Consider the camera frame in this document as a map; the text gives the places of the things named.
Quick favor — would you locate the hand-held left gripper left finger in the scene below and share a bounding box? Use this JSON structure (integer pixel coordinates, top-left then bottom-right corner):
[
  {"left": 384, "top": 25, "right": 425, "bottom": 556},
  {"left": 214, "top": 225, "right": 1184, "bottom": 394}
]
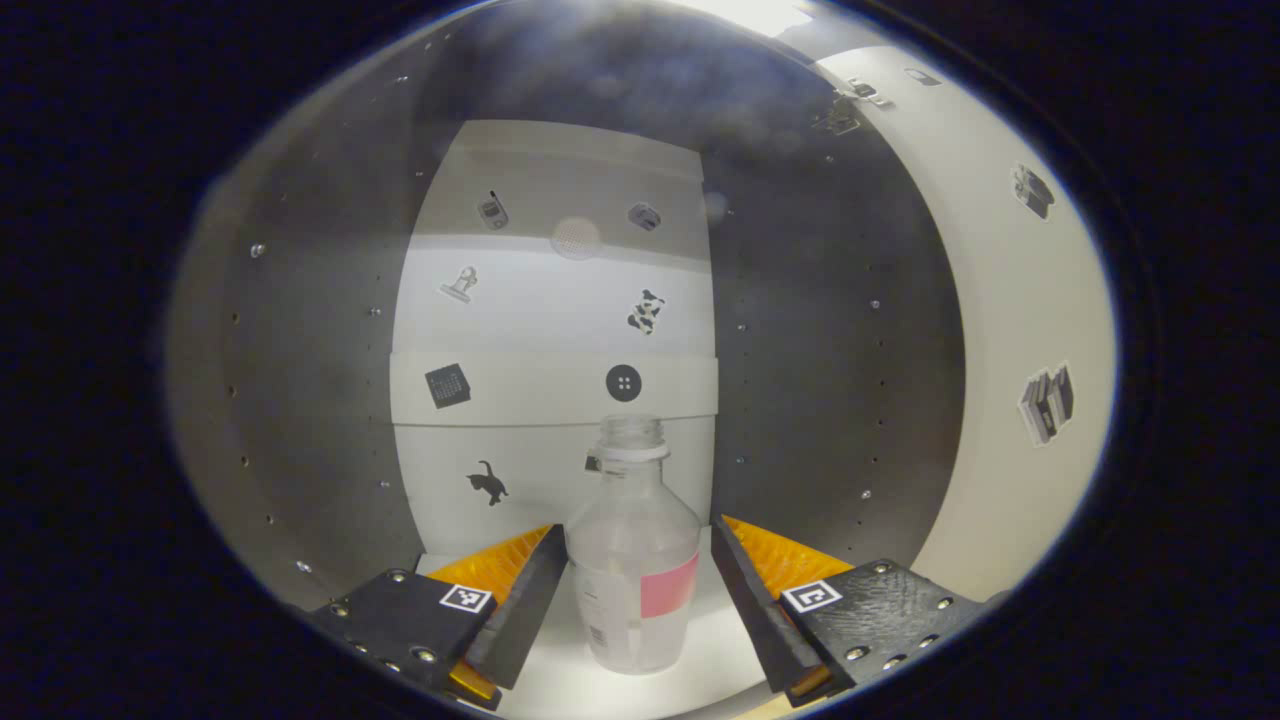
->
[{"left": 303, "top": 523, "right": 570, "bottom": 712}]

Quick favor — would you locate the grey cabinet door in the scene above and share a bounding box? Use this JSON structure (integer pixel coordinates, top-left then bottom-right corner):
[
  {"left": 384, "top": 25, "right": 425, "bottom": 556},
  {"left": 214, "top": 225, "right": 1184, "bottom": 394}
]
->
[{"left": 815, "top": 40, "right": 1118, "bottom": 603}]

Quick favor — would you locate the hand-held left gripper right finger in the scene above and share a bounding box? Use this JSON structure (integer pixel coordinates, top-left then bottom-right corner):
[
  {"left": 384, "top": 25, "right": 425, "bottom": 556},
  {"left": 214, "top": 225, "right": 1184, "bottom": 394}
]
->
[{"left": 709, "top": 514, "right": 991, "bottom": 710}]

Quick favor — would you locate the dark grey cabinet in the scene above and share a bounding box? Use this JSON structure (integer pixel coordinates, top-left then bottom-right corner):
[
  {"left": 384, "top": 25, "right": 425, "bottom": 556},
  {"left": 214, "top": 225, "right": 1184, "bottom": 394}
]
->
[{"left": 165, "top": 0, "right": 966, "bottom": 719}]

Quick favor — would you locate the metal cabinet hinge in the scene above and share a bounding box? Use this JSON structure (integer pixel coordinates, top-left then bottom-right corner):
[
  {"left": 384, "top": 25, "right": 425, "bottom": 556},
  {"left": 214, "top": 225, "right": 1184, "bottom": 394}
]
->
[{"left": 812, "top": 78, "right": 894, "bottom": 136}]

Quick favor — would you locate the clear plastic bottle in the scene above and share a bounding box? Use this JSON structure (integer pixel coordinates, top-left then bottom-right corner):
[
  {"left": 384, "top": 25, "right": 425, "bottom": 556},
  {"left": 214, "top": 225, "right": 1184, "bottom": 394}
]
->
[{"left": 565, "top": 415, "right": 703, "bottom": 676}]

